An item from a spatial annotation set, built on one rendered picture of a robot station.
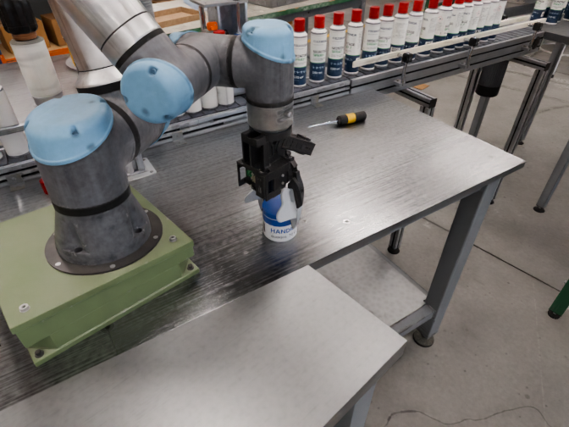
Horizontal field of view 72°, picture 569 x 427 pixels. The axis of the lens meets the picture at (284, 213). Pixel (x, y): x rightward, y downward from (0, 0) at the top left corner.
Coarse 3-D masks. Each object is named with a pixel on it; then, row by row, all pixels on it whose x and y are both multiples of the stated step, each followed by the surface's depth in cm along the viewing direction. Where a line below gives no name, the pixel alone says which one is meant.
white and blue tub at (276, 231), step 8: (264, 200) 78; (272, 200) 78; (280, 200) 78; (264, 208) 76; (272, 208) 76; (264, 216) 77; (272, 216) 75; (264, 224) 78; (272, 224) 76; (280, 224) 76; (288, 224) 77; (264, 232) 80; (272, 232) 78; (280, 232) 77; (288, 232) 78; (272, 240) 79; (280, 240) 79; (288, 240) 79
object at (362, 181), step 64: (320, 128) 118; (384, 128) 118; (448, 128) 118; (0, 192) 92; (192, 192) 92; (320, 192) 92; (384, 192) 92; (448, 192) 92; (192, 256) 76; (256, 256) 76; (320, 256) 76; (0, 320) 64; (128, 320) 64; (0, 384) 56
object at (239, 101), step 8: (328, 80) 134; (336, 80) 134; (344, 80) 135; (296, 88) 129; (304, 88) 129; (312, 88) 130; (240, 96) 124; (240, 104) 119; (200, 112) 115; (208, 112) 115; (216, 112) 115; (176, 120) 111; (184, 120) 111; (8, 160) 94; (16, 160) 94; (24, 160) 94
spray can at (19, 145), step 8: (0, 88) 87; (0, 96) 87; (0, 104) 87; (8, 104) 89; (0, 112) 88; (8, 112) 89; (0, 120) 89; (8, 120) 90; (16, 120) 92; (0, 136) 91; (8, 136) 92; (16, 136) 92; (24, 136) 95; (8, 144) 93; (16, 144) 93; (24, 144) 95; (8, 152) 94; (16, 152) 94; (24, 152) 95
